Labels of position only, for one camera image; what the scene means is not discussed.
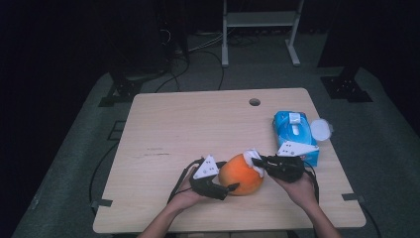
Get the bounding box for black stand base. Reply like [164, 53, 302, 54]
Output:
[320, 66, 374, 104]
[98, 76, 144, 108]

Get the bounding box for black floor cable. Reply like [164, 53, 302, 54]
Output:
[154, 49, 192, 94]
[88, 141, 120, 212]
[197, 49, 226, 91]

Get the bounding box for person's left hand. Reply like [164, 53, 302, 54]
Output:
[167, 167, 207, 214]

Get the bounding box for black tape rectangle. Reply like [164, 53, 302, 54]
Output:
[106, 120, 127, 142]

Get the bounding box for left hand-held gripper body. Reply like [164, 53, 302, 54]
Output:
[188, 154, 230, 201]

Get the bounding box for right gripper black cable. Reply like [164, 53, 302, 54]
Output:
[301, 161, 321, 204]

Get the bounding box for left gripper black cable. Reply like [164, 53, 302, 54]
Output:
[166, 158, 204, 204]

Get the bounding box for blue wet wipe pack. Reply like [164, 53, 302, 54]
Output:
[272, 110, 335, 168]

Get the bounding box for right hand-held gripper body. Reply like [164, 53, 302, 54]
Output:
[266, 141, 320, 184]

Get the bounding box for white floor cables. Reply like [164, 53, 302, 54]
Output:
[187, 30, 226, 55]

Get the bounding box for large orange fruit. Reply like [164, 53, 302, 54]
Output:
[217, 153, 265, 197]

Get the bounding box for white metal stand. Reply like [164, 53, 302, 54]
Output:
[221, 0, 305, 68]

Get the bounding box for person's right hand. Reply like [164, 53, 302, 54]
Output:
[272, 172, 319, 214]

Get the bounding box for white wet wipe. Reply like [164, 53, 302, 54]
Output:
[243, 148, 265, 179]

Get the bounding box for grey tape strip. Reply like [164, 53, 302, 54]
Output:
[341, 192, 367, 203]
[90, 198, 114, 209]

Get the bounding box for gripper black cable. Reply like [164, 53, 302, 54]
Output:
[166, 158, 204, 204]
[301, 161, 321, 204]

